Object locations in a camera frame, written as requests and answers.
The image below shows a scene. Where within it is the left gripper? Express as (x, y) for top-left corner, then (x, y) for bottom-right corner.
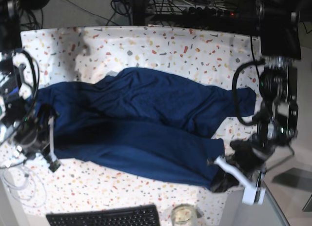
(230, 133), (277, 173)

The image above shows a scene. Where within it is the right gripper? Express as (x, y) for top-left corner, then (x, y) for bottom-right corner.
(14, 105), (58, 155)

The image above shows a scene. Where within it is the blue t-shirt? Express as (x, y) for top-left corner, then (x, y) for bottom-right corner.
(30, 67), (256, 189)

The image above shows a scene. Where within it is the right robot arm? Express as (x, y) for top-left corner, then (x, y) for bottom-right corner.
(0, 0), (58, 160)

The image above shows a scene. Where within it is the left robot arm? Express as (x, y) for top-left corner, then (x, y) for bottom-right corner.
(230, 0), (310, 174)

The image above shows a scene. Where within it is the grey monitor edge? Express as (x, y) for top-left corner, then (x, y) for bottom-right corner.
(219, 190), (289, 226)

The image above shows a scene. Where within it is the glass jar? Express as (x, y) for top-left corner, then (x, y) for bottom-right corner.
(171, 204), (197, 226)

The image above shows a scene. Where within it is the black keyboard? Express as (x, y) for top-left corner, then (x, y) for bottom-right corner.
(46, 205), (160, 226)

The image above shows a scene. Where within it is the black power strip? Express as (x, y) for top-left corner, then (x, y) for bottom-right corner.
(146, 0), (236, 17)

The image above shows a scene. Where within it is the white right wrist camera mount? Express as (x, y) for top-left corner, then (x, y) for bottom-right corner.
(42, 116), (61, 173)

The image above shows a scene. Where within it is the coiled white cable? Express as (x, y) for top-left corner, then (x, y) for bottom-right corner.
(0, 160), (47, 208)

